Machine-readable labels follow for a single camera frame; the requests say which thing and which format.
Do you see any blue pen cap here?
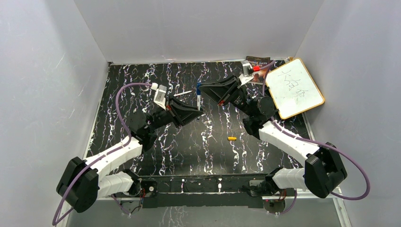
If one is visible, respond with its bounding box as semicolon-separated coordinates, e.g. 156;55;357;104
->
196;83;201;96

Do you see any aluminium frame rail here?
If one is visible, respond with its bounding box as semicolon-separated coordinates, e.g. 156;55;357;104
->
57;172;338;213

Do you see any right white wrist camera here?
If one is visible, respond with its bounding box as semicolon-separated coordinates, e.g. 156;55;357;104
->
239;61;260;86

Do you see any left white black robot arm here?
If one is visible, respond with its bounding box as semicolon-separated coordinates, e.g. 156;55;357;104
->
56;96;203;213

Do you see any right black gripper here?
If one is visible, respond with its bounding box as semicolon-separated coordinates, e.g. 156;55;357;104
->
197;75;253;118

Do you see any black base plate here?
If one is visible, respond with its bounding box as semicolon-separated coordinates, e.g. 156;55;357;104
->
111;174;286;210

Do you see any white board wooden frame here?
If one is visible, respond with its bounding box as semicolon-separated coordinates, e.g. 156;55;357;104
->
265;58;325;120

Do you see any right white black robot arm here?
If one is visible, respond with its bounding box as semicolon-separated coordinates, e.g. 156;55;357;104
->
197;76;348;198

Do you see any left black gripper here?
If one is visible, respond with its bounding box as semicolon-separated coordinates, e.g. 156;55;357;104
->
147;96;203;133

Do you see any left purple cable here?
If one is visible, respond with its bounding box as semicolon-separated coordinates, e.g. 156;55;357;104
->
52;82;154;227

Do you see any brown book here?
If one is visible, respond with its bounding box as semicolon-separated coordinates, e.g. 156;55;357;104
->
246;56;271;85

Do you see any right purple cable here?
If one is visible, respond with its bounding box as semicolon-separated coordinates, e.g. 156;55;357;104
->
258;60;371;217

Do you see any orange tipped white pen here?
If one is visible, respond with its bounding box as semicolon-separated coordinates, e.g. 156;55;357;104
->
173;90;193;97

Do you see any purple cable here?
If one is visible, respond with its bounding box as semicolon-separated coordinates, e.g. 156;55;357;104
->
52;82;154;227
258;60;371;217

